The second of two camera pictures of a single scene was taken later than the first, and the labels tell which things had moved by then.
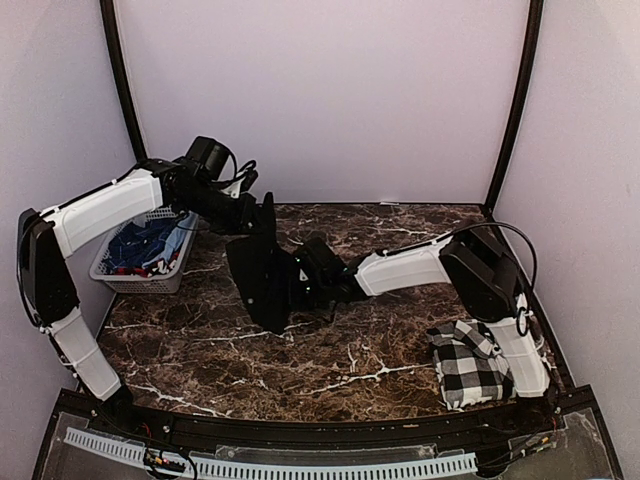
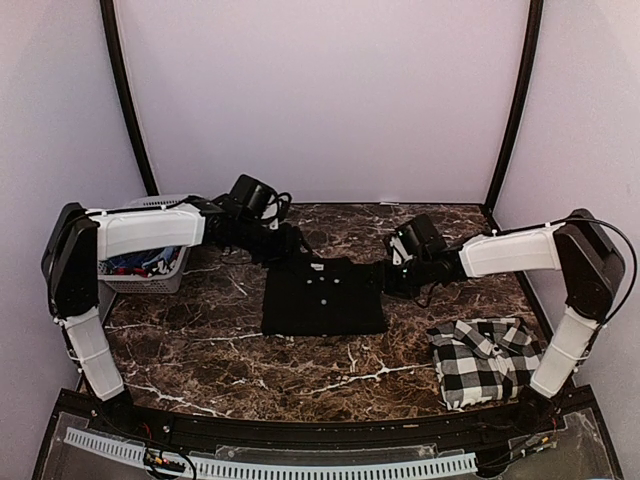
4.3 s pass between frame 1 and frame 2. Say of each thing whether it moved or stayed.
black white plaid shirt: stayed
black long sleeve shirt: moved
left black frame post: stayed
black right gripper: moved
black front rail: stayed
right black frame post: stayed
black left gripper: moved
